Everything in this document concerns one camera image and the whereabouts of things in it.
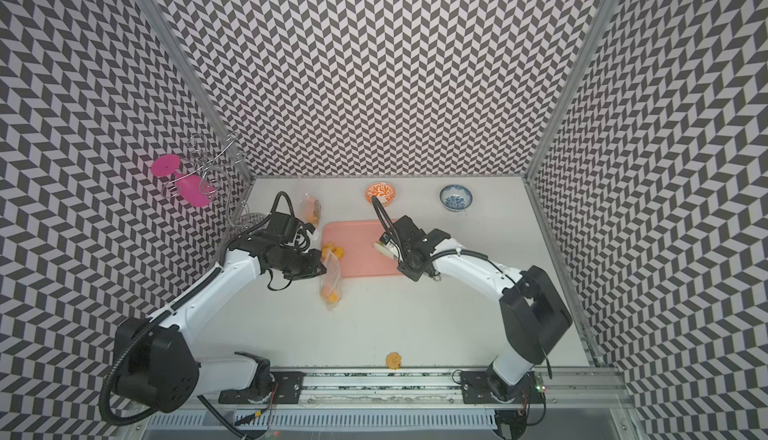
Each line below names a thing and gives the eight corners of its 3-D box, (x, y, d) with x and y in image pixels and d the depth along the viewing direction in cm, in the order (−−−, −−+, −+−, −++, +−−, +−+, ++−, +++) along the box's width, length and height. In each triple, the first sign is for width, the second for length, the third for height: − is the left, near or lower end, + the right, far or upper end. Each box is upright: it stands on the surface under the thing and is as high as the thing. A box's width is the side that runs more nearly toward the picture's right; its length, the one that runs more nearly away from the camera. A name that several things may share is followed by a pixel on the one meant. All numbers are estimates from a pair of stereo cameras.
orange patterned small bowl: (363, 201, 111) (362, 195, 108) (371, 185, 117) (370, 179, 114) (390, 207, 110) (390, 201, 107) (397, 191, 115) (397, 184, 112)
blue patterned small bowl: (441, 211, 110) (442, 202, 106) (439, 193, 116) (440, 184, 112) (471, 211, 110) (474, 202, 106) (467, 193, 116) (470, 184, 112)
